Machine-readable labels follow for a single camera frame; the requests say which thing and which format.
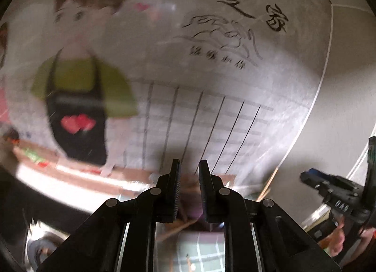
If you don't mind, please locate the black wok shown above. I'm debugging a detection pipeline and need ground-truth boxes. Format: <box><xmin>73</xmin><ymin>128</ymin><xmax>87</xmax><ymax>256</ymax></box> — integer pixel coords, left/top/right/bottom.
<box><xmin>0</xmin><ymin>169</ymin><xmax>93</xmax><ymax>245</ymax></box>

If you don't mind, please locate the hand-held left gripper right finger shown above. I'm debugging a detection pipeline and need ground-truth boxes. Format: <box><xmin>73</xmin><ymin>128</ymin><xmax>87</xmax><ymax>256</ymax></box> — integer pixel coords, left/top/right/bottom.
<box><xmin>199</xmin><ymin>159</ymin><xmax>343</xmax><ymax>272</ymax></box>

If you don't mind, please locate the person's right hand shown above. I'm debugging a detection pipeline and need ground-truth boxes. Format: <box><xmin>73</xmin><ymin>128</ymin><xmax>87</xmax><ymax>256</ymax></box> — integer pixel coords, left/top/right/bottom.
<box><xmin>325</xmin><ymin>216</ymin><xmax>376</xmax><ymax>264</ymax></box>

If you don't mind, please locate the purple utensil holder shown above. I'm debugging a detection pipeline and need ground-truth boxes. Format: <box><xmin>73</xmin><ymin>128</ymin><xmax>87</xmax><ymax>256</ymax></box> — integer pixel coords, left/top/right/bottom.
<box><xmin>178</xmin><ymin>193</ymin><xmax>206</xmax><ymax>223</ymax></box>

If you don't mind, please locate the wall poster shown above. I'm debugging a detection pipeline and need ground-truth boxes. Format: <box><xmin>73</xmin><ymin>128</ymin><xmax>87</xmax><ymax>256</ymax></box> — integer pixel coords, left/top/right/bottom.
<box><xmin>0</xmin><ymin>0</ymin><xmax>334</xmax><ymax>202</ymax></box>

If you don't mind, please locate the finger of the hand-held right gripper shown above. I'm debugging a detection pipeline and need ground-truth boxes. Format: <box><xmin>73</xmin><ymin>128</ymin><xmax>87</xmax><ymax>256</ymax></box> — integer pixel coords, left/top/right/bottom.
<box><xmin>300</xmin><ymin>168</ymin><xmax>339</xmax><ymax>194</ymax></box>

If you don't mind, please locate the wooden chopstick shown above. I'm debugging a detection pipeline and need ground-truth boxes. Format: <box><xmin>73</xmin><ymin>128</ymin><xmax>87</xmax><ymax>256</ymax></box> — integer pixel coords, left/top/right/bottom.
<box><xmin>155</xmin><ymin>218</ymin><xmax>203</xmax><ymax>241</ymax></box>
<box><xmin>255</xmin><ymin>185</ymin><xmax>271</xmax><ymax>202</ymax></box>
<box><xmin>256</xmin><ymin>169</ymin><xmax>279</xmax><ymax>202</ymax></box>

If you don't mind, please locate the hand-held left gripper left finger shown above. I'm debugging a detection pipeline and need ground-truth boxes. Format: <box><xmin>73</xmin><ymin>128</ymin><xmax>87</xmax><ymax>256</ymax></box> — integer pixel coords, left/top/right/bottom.
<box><xmin>37</xmin><ymin>159</ymin><xmax>181</xmax><ymax>272</ymax></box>

